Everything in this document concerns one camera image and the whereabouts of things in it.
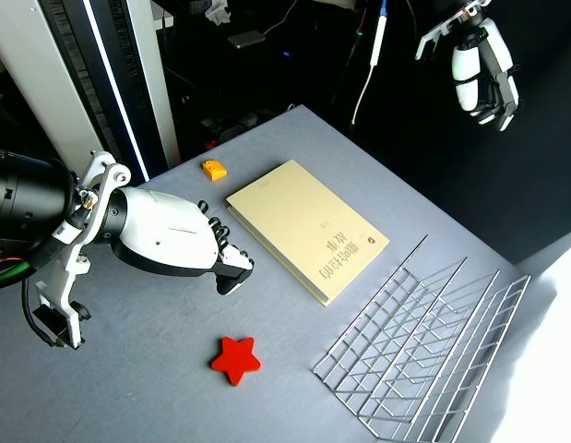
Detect white cable with blue plug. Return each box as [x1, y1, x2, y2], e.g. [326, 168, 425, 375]
[351, 0, 390, 126]

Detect grey table cloth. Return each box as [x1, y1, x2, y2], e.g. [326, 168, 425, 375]
[0, 104, 558, 443]

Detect wire dish rack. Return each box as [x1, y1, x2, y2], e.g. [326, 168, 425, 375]
[311, 234, 531, 443]

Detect thin white cable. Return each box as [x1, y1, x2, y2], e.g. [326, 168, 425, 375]
[262, 0, 299, 36]

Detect grey flat power bank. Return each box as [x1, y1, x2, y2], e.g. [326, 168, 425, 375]
[227, 30, 267, 50]

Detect crumpled white paper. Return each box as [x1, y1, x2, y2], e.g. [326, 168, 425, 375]
[205, 0, 232, 27]

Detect black power strip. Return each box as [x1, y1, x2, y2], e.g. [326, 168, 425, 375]
[200, 109, 277, 150]

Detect red star block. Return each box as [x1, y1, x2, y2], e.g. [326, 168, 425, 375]
[210, 336, 262, 387]

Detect white upright frame black strips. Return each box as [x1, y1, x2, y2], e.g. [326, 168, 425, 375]
[0, 0, 181, 184]

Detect orange toy brick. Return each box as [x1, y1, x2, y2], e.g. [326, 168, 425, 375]
[201, 159, 229, 182]

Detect beige paperback book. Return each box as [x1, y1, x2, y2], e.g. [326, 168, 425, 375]
[225, 159, 391, 307]

